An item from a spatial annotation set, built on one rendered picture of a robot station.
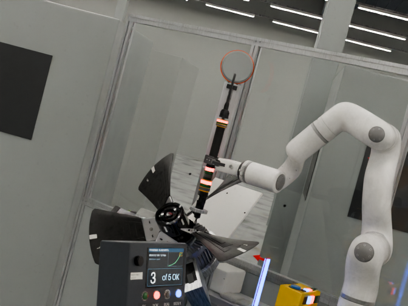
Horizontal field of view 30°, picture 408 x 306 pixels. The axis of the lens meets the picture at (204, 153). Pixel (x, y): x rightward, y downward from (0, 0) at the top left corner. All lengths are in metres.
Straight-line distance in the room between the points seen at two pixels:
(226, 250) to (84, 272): 1.64
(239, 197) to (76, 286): 1.38
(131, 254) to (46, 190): 2.90
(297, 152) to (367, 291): 0.53
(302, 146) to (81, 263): 1.96
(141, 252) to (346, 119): 0.95
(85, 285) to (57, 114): 1.18
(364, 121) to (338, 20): 4.61
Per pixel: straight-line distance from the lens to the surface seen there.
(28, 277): 5.04
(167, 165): 3.17
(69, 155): 4.87
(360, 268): 2.60
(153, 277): 2.14
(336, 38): 7.17
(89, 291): 4.28
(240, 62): 3.61
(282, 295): 2.99
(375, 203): 2.64
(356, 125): 2.64
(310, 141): 2.70
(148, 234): 3.04
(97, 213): 3.11
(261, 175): 2.75
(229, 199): 3.32
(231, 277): 3.50
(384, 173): 2.64
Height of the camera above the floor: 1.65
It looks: 3 degrees down
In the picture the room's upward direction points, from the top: 15 degrees clockwise
